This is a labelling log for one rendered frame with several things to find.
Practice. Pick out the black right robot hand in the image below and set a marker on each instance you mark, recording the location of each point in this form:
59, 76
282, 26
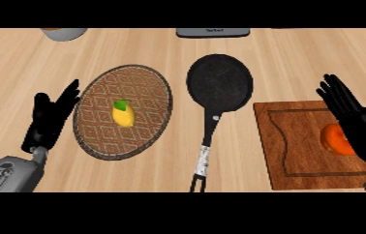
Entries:
347, 112

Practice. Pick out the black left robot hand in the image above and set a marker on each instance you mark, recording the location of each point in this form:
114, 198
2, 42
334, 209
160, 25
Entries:
48, 117

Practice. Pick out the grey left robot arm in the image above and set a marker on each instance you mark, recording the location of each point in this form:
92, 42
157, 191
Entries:
19, 171

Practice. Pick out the orange squash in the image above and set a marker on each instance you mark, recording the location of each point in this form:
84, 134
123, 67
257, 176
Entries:
335, 139

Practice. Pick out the brown wooden cutting board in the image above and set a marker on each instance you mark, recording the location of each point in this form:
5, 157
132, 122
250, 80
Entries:
300, 147

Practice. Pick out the black frying pan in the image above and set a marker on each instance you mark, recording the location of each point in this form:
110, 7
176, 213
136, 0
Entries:
219, 83

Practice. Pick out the round brown patterned placemat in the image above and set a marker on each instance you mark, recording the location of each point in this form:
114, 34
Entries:
123, 112

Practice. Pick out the yellow lemon with green leaf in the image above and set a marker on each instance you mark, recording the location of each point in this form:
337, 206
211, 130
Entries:
123, 114

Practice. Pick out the grey bowl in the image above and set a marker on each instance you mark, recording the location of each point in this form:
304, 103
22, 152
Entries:
62, 33

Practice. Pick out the grey flat appliance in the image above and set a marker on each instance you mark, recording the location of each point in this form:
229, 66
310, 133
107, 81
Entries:
213, 33

